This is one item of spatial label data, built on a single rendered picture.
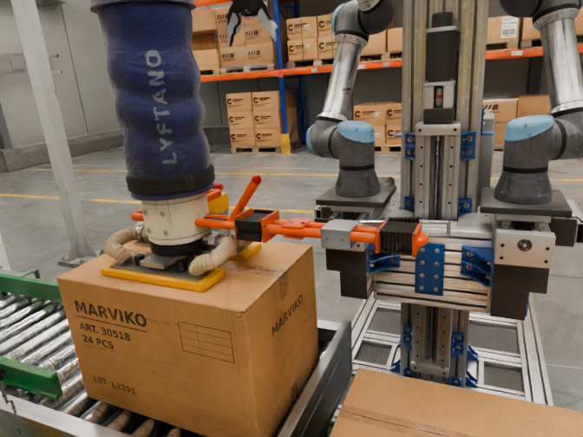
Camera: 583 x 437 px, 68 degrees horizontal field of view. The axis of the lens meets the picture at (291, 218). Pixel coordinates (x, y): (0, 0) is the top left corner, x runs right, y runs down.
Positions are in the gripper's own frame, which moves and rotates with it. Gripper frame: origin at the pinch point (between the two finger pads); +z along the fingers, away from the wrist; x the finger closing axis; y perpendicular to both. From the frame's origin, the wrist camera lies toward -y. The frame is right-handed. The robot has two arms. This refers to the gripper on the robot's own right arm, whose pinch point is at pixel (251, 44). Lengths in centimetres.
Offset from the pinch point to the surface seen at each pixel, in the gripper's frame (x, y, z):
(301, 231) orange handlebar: -26, -33, 44
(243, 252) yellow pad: -4, -24, 55
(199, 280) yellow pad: -2, -42, 55
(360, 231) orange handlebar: -39, -30, 44
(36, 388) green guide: 58, -51, 95
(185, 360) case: 1, -48, 74
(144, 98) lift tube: 8.7, -38.1, 12.0
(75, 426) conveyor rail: 30, -60, 93
